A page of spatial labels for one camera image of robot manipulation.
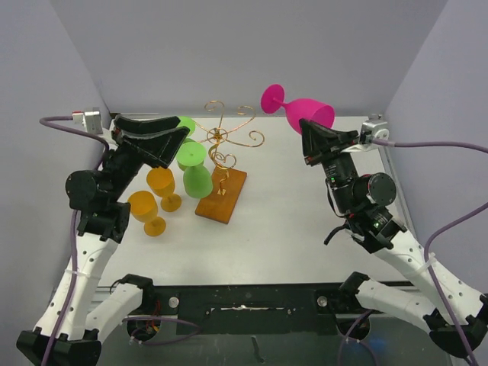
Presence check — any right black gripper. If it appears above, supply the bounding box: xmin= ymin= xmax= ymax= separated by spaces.
xmin=300 ymin=117 xmax=361 ymax=213

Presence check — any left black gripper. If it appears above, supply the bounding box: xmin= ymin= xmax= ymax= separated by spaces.
xmin=104 ymin=115 xmax=190 ymax=201

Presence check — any green wine glass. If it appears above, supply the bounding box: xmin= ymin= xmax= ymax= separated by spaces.
xmin=176 ymin=141 xmax=214 ymax=199
xmin=178 ymin=116 xmax=196 ymax=137

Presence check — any magenta wine glass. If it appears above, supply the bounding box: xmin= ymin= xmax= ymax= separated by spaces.
xmin=260 ymin=84 xmax=336 ymax=134

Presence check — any green wine glass front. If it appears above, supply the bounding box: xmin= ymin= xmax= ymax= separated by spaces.
xmin=176 ymin=141 xmax=214 ymax=199

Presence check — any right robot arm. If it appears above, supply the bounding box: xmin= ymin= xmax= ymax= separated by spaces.
xmin=300 ymin=119 xmax=487 ymax=364

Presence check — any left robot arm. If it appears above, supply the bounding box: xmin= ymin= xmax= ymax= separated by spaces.
xmin=16 ymin=115 xmax=190 ymax=365

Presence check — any orange wine glass rear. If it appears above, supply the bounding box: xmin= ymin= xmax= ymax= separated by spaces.
xmin=146 ymin=167 xmax=181 ymax=212

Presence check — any orange wine glass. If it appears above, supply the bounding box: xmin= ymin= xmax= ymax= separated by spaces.
xmin=146 ymin=167 xmax=181 ymax=212
xmin=128 ymin=191 xmax=166 ymax=237

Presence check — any orange wine glass front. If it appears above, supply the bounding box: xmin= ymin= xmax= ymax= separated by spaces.
xmin=128 ymin=191 xmax=166 ymax=237

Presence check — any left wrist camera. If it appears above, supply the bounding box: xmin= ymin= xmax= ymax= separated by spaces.
xmin=72 ymin=108 xmax=104 ymax=136

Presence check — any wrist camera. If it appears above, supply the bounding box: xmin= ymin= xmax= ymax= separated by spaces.
xmin=342 ymin=118 xmax=390 ymax=153
xmin=72 ymin=108 xmax=104 ymax=136

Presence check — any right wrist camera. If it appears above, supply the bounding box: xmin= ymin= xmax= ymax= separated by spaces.
xmin=342 ymin=118 xmax=390 ymax=153

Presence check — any gold wire wine glass rack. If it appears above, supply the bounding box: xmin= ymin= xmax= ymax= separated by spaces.
xmin=195 ymin=100 xmax=265 ymax=224

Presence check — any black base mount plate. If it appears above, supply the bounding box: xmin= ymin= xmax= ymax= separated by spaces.
xmin=133 ymin=283 xmax=365 ymax=336

